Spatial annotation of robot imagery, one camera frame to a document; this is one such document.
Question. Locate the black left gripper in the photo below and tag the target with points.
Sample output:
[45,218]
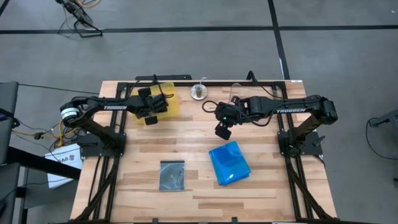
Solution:
[143,107]

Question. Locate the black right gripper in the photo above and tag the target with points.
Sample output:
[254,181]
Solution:
[239,112]

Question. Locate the blue plastic bag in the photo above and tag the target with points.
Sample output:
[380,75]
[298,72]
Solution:
[239,178]

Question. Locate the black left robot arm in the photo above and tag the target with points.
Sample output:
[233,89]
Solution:
[115,107]

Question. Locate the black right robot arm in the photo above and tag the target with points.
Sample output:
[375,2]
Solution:
[289,110]

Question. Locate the yellow plastic bin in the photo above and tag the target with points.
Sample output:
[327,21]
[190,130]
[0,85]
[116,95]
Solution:
[172,102]

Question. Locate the black flat mounting bar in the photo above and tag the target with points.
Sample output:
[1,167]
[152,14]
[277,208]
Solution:
[174,77]

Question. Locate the white table label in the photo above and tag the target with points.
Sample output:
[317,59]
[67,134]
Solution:
[297,81]

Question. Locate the white printed cardboard box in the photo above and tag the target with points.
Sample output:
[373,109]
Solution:
[62,155]

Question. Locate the black desk beam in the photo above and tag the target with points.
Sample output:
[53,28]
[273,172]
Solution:
[46,165]

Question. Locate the black floor stand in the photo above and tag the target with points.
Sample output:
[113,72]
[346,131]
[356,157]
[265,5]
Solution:
[74,11]

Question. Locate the grey chair base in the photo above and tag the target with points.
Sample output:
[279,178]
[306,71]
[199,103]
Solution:
[385,119]

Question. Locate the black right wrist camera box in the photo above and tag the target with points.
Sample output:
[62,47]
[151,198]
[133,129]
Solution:
[221,111]

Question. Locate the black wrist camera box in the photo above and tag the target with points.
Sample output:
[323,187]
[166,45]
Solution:
[221,111]
[160,103]

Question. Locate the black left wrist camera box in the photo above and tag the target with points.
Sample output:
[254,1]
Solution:
[160,103]

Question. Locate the black aluminium table frame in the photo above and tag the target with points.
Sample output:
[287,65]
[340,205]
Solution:
[122,84]

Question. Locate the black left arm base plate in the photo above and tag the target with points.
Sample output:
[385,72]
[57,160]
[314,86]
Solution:
[90,149]

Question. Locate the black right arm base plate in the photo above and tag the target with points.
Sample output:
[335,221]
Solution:
[311,146]

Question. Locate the black table edge bracket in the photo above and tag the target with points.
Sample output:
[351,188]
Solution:
[234,220]
[155,221]

